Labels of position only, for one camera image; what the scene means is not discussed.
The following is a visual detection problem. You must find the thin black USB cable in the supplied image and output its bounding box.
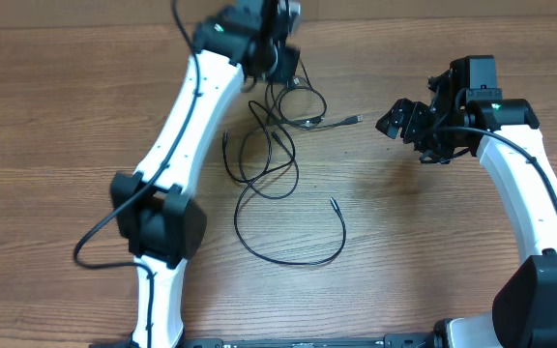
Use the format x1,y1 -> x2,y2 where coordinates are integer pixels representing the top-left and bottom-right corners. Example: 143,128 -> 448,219
233,163 -> 348,267

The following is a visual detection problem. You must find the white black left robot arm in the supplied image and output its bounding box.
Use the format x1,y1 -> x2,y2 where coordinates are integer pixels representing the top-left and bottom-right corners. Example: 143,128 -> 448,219
110,0 -> 301,347

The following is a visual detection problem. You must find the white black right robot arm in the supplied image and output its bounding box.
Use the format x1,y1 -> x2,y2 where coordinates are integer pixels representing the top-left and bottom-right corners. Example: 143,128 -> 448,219
376,55 -> 557,347

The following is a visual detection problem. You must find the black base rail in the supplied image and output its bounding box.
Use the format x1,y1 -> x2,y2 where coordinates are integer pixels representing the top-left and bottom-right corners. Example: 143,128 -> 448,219
175,333 -> 444,348

